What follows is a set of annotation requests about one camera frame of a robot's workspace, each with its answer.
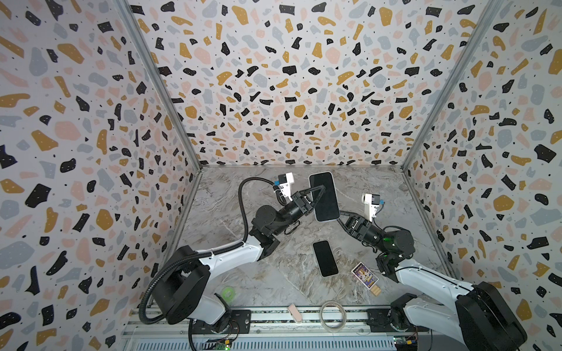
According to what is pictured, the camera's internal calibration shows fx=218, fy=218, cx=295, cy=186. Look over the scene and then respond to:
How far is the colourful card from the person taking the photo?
2.72 feet

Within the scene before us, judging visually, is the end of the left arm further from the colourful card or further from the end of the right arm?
the colourful card

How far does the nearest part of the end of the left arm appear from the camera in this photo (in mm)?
618

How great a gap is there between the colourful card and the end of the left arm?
388 mm
